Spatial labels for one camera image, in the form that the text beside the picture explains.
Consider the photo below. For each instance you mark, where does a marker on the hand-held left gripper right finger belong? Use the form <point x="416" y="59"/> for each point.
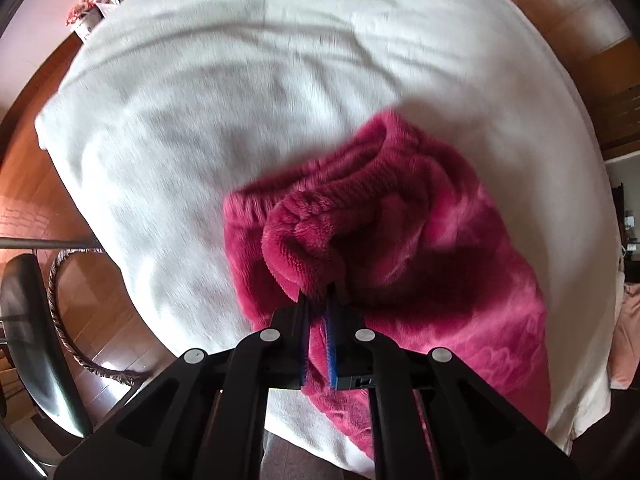
<point x="332" y="355"/>

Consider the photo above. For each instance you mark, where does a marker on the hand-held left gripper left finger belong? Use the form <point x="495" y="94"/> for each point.
<point x="299" y="342"/>

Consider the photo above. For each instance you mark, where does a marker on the pink fleece pants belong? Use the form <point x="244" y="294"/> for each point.
<point x="400" y="210"/>

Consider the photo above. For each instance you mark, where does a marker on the striped hoop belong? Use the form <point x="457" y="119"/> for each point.
<point x="115" y="375"/>

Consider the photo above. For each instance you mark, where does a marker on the black office chair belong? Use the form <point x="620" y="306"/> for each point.
<point x="40" y="360"/>

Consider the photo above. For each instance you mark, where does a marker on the white blanket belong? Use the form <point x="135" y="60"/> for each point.
<point x="250" y="85"/>

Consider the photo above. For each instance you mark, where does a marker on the grey metal rod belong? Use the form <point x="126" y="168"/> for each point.
<point x="50" y="243"/>

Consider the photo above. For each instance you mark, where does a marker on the pale pink cloth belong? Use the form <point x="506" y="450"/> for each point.
<point x="626" y="340"/>

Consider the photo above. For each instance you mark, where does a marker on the dark cabinet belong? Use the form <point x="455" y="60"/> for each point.
<point x="622" y="200"/>

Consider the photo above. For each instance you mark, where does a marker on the white cardboard box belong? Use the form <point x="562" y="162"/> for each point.
<point x="89" y="22"/>

